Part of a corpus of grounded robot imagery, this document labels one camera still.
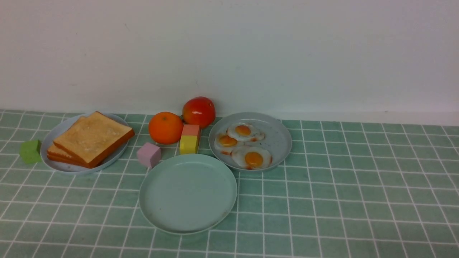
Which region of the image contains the toast slice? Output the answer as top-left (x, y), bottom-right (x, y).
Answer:
top-left (53, 111), bottom-right (135, 169)
top-left (47, 140), bottom-right (87, 168)

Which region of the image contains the fried egg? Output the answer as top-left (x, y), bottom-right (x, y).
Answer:
top-left (213, 134), bottom-right (244, 155)
top-left (231, 145), bottom-right (273, 170)
top-left (226, 122), bottom-right (265, 142)

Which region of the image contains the red tomato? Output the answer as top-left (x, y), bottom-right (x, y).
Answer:
top-left (182, 96), bottom-right (216, 129)

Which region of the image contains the pink red cube block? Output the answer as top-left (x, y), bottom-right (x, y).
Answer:
top-left (181, 124), bottom-right (201, 138)

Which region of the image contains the yellow cube block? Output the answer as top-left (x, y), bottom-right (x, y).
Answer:
top-left (179, 135), bottom-right (199, 155)

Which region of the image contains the grey blue egg plate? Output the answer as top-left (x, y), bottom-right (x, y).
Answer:
top-left (208, 112), bottom-right (292, 172)

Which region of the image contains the orange fruit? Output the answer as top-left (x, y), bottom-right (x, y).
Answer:
top-left (148, 111), bottom-right (184, 145)

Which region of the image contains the green centre plate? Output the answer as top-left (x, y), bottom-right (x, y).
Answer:
top-left (139, 154), bottom-right (238, 235)

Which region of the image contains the light blue left plate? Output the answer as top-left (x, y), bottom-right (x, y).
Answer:
top-left (40, 113), bottom-right (128, 175)

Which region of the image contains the green cube block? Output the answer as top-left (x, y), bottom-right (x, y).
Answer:
top-left (19, 139), bottom-right (42, 164)

